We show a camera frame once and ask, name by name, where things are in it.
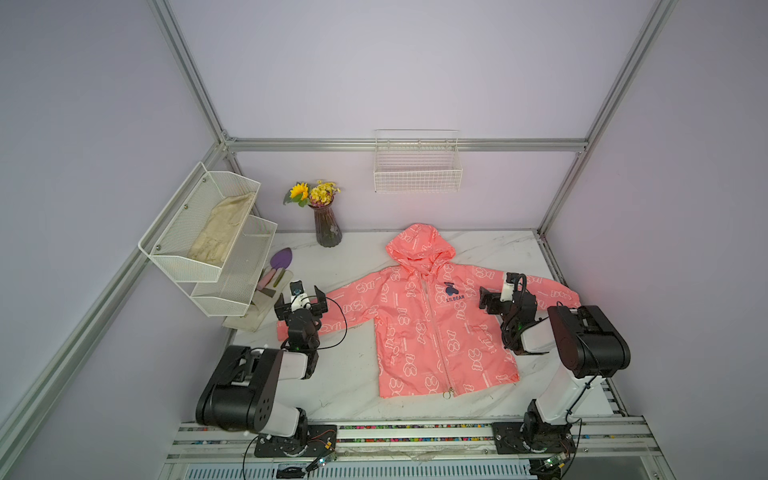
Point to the white wire wall basket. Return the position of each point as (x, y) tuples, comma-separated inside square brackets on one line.
[(416, 161)]

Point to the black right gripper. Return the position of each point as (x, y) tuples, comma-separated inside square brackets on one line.
[(493, 301)]

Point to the pink printed hooded jacket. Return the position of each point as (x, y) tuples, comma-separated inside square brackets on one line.
[(431, 336)]

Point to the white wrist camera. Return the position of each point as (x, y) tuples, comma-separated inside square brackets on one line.
[(299, 298), (509, 287)]

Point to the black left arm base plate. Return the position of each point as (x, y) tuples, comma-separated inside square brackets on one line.
[(294, 441)]

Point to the beige cloth in shelf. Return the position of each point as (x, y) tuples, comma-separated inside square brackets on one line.
[(213, 244)]

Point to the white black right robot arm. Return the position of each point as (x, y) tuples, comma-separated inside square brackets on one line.
[(589, 348)]

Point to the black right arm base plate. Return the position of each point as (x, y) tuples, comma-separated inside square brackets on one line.
[(524, 438)]

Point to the yellow flower bouquet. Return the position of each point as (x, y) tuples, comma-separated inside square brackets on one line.
[(316, 195)]

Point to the white two-tier wire shelf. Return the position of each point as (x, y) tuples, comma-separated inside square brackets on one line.
[(216, 291)]

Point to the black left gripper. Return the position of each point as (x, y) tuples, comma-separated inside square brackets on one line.
[(319, 305)]

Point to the pink handled garden tool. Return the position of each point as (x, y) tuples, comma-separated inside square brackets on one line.
[(266, 279)]

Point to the aluminium front rail frame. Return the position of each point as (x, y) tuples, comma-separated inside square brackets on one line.
[(596, 448)]

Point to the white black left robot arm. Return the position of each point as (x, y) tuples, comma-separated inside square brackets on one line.
[(241, 392)]

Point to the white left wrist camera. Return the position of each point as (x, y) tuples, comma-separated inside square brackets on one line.
[(299, 298)]

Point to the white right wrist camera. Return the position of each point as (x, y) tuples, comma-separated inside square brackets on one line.
[(509, 287)]

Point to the dark glass vase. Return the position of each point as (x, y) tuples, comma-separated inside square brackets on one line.
[(328, 232)]

